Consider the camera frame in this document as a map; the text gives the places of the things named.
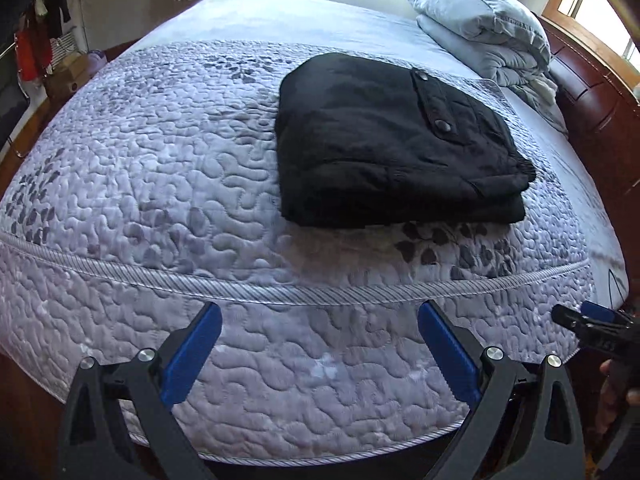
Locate person's right hand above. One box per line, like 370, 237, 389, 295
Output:
597, 360, 621, 437

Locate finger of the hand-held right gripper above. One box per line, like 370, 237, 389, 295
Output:
581, 301, 640, 328
551, 304, 640, 358

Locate light grey crumpled sheet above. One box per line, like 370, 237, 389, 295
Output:
510, 71, 570, 137

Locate white wire rack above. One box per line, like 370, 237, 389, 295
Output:
50, 26, 85, 61

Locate red garment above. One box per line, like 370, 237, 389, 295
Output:
15, 27, 53, 82

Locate wooden headboard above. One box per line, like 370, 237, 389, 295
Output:
537, 12, 640, 211

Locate grey-blue folded comforter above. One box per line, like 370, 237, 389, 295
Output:
404, 0, 553, 86

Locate grey quilted mattress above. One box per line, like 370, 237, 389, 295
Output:
0, 0, 630, 466

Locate black pants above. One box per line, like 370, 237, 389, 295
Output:
275, 52, 537, 228

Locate cardboard box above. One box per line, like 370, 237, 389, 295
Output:
46, 52, 94, 99

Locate black hanging garment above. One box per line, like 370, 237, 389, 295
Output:
30, 0, 73, 37

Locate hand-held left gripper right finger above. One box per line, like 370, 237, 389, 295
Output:
417, 299, 586, 480

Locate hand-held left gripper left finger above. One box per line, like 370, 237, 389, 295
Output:
57, 301, 223, 480

